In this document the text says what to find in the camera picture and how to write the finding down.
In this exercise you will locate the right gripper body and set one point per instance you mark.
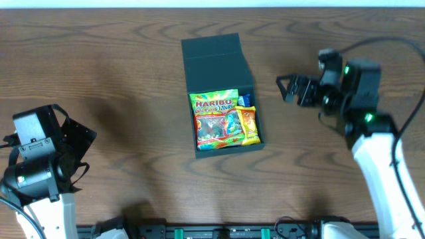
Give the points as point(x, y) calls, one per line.
point(313, 95)

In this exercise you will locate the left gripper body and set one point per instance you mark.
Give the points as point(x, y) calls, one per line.
point(74, 146)

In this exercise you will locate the blue Oreo packet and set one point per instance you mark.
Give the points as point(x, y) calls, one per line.
point(244, 100)

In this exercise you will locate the orange yellow snack packet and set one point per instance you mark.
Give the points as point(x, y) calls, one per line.
point(247, 117)

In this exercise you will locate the green Haribo worms bag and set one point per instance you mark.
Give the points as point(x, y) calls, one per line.
point(216, 121)

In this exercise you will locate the dark green gift box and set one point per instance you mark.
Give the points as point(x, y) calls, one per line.
point(217, 63)

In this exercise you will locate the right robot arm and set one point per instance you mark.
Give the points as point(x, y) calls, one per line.
point(350, 93)

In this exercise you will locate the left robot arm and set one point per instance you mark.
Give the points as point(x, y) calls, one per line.
point(38, 179)

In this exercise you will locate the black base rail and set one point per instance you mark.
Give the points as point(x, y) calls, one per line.
point(287, 230)

